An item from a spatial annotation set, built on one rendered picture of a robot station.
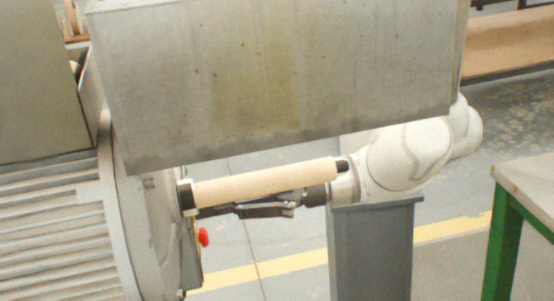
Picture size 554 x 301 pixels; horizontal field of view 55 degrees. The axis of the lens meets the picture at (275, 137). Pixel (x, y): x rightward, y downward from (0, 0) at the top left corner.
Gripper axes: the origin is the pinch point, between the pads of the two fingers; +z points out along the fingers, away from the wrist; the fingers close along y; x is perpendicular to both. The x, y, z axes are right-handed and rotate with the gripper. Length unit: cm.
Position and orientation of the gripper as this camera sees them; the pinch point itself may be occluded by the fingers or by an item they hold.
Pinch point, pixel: (213, 207)
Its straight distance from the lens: 96.1
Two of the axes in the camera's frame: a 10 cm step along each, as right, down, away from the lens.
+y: -2.2, -4.5, 8.7
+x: -0.9, -8.7, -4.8
